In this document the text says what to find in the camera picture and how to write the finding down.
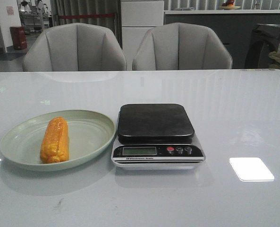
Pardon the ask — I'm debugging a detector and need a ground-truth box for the orange corn cob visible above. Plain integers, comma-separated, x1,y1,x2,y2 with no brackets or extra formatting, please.
40,117,69,164

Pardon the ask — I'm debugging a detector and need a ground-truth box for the black digital kitchen scale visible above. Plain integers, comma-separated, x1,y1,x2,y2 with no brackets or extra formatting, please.
111,104,205,170

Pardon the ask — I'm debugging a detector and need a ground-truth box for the pale green round plate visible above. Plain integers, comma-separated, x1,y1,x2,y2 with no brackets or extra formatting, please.
0,110,116,172

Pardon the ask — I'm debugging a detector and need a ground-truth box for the grey upholstered chair right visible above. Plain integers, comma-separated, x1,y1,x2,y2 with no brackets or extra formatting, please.
132,23,233,71

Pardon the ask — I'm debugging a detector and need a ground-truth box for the grey upholstered chair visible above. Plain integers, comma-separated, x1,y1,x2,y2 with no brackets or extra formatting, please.
22,23,127,72
132,23,233,71

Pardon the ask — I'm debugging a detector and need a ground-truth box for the grey upholstered chair left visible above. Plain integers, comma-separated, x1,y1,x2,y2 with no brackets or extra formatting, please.
22,23,127,72

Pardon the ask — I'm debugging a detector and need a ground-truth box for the white cabinet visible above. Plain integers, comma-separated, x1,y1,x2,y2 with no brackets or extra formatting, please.
120,0,164,70

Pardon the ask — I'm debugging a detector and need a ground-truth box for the red barrier tape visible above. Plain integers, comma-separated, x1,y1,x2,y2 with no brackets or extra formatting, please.
58,13,116,19

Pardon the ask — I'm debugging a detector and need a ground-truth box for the dark grey counter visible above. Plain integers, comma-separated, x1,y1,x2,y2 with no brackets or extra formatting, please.
164,9,280,69

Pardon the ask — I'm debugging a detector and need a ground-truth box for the fruit plate on counter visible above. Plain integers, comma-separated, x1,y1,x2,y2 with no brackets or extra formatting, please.
219,0,241,10

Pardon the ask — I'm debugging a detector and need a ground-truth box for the red trash bin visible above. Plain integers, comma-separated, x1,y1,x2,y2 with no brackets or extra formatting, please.
10,26,27,50

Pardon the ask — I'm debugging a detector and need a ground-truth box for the black machine at right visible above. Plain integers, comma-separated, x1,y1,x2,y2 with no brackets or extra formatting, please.
245,24,280,69

